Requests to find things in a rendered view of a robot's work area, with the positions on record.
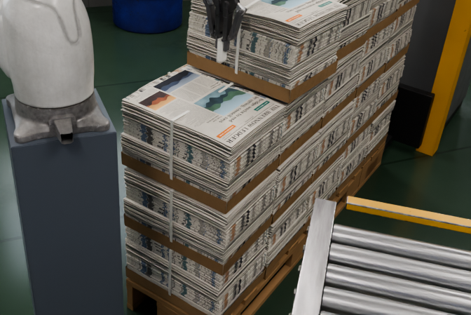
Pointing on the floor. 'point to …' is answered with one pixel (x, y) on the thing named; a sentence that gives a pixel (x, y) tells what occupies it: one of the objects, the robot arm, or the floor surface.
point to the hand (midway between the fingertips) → (221, 50)
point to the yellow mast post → (449, 65)
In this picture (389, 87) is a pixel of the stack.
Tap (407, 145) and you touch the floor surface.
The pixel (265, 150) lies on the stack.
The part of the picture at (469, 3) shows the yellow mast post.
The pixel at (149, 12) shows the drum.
